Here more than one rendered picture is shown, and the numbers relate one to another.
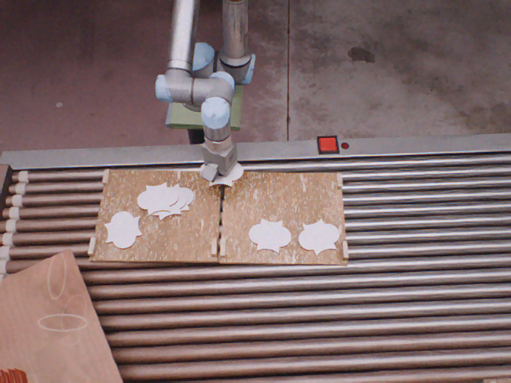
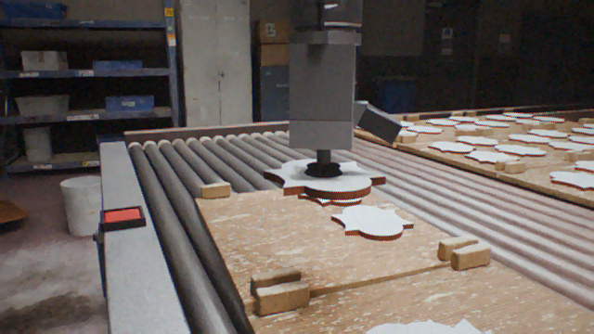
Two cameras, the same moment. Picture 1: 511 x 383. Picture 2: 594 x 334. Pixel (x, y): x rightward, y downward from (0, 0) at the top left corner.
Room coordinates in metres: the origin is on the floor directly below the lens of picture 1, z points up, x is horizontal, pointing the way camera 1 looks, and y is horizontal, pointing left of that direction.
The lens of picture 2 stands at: (1.08, 0.53, 1.20)
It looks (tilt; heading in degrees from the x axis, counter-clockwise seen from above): 14 degrees down; 248
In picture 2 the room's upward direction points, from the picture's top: straight up
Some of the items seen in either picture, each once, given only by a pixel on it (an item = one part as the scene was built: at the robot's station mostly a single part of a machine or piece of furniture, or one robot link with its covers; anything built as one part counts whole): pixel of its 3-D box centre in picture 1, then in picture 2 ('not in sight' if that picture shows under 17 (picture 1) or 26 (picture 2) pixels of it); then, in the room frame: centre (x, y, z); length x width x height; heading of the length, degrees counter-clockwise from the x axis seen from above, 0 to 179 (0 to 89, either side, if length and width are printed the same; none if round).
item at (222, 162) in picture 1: (214, 158); (345, 88); (0.86, 0.12, 1.17); 0.12 x 0.09 x 0.16; 149
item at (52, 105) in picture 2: not in sight; (44, 105); (1.89, -4.76, 0.74); 0.44 x 0.36 x 0.20; 164
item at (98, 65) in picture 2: not in sight; (116, 65); (1.12, -4.70, 1.14); 0.50 x 0.38 x 0.11; 6
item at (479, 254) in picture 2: (214, 247); (471, 256); (0.66, 0.13, 0.95); 0.06 x 0.02 x 0.03; 0
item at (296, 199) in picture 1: (283, 216); (316, 226); (0.79, -0.09, 0.93); 0.41 x 0.35 x 0.02; 89
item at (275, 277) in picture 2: not in sight; (276, 282); (0.93, 0.10, 0.95); 0.06 x 0.02 x 0.03; 179
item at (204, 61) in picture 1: (201, 64); not in sight; (1.37, 0.21, 1.07); 0.13 x 0.12 x 0.14; 85
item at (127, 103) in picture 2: not in sight; (130, 103); (1.01, -4.75, 0.72); 0.50 x 0.38 x 0.16; 170
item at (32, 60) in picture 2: not in sight; (45, 61); (1.83, -4.79, 1.20); 0.36 x 0.28 x 0.22; 165
